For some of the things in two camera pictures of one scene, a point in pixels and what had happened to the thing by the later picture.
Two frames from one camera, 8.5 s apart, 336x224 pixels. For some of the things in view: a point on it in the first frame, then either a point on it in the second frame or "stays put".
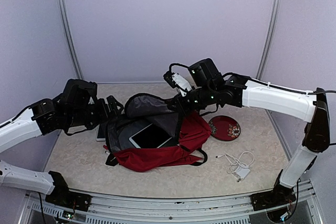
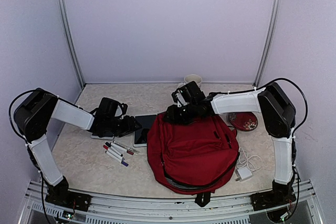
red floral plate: x=224 y=128 to x=245 y=121
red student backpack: x=189 y=131 to x=198 y=157
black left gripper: x=105 y=115 to x=129 y=126
